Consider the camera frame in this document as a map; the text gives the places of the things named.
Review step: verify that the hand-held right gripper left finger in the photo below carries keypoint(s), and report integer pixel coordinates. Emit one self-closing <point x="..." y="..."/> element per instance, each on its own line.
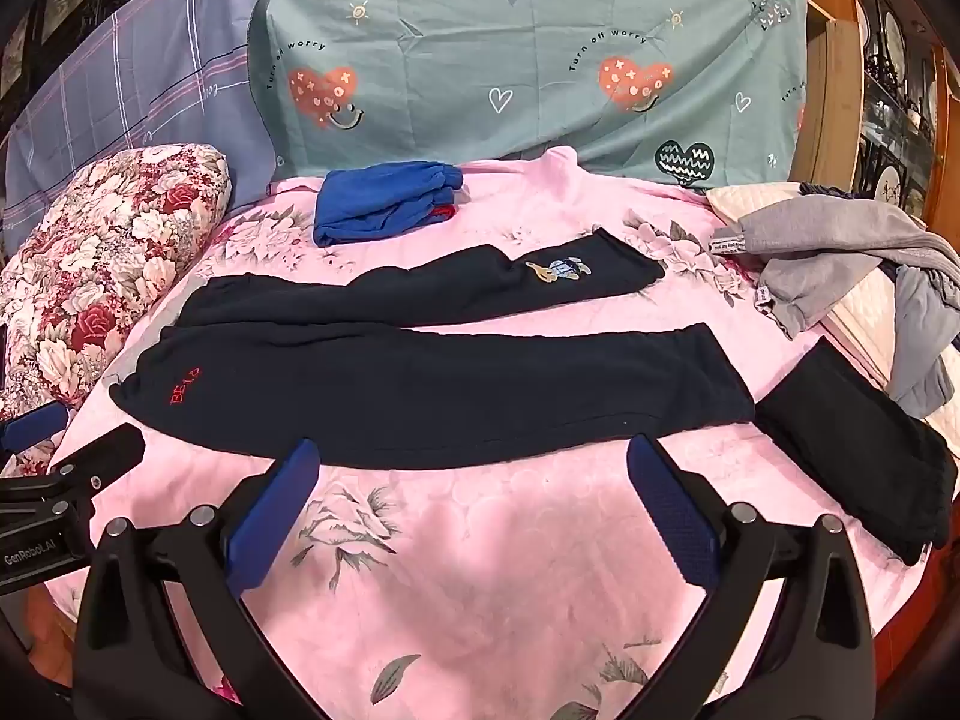
<point x="274" y="510"/>

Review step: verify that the wooden display cabinet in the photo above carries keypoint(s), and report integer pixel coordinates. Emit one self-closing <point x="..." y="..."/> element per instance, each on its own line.
<point x="900" y="75"/>

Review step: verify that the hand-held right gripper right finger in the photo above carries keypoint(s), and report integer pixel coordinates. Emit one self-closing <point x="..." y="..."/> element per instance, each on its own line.
<point x="675" y="510"/>

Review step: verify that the folded blue garment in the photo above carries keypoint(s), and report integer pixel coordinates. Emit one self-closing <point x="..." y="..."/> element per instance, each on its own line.
<point x="375" y="202"/>

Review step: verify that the navy embroidered pants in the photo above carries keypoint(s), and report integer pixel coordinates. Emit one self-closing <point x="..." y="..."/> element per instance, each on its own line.
<point x="450" y="390"/>

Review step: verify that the dark wooden panel screen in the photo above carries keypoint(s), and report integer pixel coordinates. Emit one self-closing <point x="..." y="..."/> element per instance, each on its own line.
<point x="45" y="15"/>

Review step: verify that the cream quilted pad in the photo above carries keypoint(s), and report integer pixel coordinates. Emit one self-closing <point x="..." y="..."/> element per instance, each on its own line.
<point x="855" y="322"/>

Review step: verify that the blue-grey garment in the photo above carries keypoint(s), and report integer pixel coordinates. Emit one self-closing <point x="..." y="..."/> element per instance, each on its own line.
<point x="922" y="345"/>

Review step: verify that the pink floral blanket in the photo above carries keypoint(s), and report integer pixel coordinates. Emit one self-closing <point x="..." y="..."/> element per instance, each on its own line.
<point x="480" y="577"/>

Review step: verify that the folded black garment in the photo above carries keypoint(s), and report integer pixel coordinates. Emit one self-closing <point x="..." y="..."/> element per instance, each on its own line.
<point x="855" y="450"/>

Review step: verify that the teal heart-print sheet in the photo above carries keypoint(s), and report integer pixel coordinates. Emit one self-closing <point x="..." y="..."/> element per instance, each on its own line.
<point x="480" y="52"/>

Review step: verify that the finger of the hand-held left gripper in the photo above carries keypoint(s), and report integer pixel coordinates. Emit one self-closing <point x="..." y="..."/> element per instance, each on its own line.
<point x="30" y="427"/>
<point x="97" y="457"/>

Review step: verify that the light grey garment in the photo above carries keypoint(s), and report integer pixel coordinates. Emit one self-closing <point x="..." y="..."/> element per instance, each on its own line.
<point x="810" y="255"/>

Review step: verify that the red floral quilt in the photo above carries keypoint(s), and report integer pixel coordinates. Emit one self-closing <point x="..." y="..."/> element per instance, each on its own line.
<point x="97" y="277"/>

